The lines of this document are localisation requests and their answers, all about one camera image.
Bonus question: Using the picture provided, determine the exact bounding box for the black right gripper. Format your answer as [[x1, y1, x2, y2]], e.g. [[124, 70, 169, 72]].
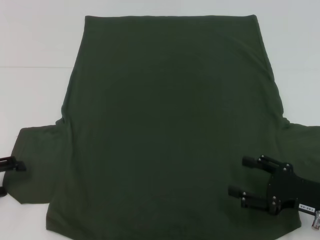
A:
[[227, 154, 320, 216]]

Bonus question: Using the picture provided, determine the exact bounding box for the dark green shirt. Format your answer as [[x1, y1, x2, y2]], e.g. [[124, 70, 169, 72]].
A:
[[2, 14, 320, 240]]

